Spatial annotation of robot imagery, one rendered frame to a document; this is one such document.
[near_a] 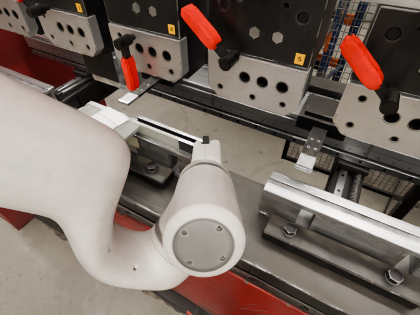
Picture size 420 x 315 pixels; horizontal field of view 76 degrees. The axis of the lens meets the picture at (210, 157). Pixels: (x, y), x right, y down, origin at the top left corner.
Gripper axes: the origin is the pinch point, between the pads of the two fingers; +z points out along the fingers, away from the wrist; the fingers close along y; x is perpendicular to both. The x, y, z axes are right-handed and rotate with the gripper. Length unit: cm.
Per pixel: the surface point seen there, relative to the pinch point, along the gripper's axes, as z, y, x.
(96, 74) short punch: 12.6, 16.3, 26.0
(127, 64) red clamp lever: -5.5, 17.9, 13.6
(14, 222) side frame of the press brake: 83, -64, 108
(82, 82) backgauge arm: 58, 14, 50
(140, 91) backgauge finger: 24.8, 12.0, 18.9
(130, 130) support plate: 10.9, 3.4, 18.4
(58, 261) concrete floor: 70, -79, 79
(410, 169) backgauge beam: 8, -5, -51
